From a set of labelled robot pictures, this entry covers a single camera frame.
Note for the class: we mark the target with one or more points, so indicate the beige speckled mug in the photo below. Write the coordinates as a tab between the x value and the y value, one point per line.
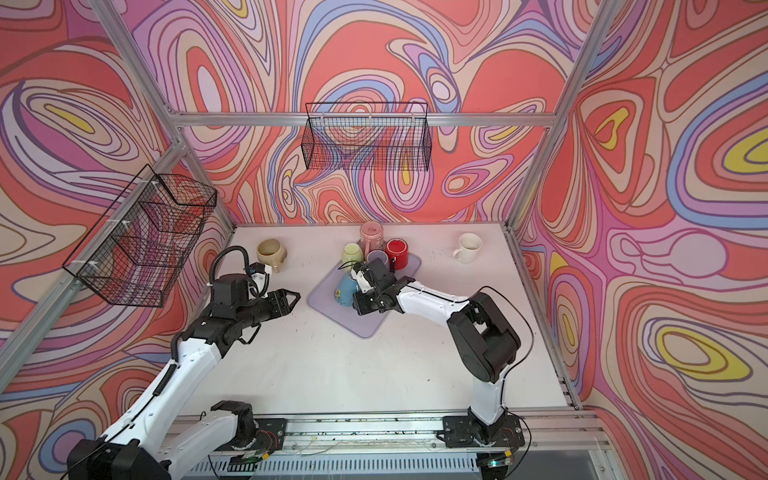
272	253

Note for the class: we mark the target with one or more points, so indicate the lilac plastic tray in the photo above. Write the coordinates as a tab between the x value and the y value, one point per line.
334	301

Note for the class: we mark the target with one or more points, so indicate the blue textured mug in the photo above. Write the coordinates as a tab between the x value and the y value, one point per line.
345	291

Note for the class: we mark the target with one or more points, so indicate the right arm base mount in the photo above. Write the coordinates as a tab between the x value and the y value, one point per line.
465	431

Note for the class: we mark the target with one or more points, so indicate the aluminium front rail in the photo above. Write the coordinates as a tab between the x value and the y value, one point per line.
415	433

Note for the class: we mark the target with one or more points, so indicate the purple grey mug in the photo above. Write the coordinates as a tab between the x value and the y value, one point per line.
378	255

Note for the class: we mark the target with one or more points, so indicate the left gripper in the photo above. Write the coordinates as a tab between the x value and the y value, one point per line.
278	302

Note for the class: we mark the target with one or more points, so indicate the red mug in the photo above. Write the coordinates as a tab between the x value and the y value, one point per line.
397	251

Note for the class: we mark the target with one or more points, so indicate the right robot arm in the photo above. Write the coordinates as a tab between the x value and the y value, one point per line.
486	343

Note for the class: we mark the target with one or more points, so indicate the black wire basket back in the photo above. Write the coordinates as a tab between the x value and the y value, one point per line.
367	136

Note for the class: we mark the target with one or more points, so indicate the light green mug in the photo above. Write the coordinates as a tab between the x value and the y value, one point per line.
352	254

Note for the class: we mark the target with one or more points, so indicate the black wire basket left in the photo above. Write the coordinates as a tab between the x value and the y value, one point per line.
146	246

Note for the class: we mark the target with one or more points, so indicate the pink mug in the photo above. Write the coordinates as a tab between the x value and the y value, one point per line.
371	237

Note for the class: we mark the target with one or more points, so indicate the white mug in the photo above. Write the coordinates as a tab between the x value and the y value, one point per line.
469	246

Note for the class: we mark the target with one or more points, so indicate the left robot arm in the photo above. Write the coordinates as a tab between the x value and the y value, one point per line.
134	446

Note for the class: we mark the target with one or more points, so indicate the black wire basket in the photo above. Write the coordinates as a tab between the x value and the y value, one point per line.
367	136
146	246

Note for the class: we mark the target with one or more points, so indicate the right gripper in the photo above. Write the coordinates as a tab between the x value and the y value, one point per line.
361	307

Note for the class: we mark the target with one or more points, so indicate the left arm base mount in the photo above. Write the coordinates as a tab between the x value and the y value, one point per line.
267	436

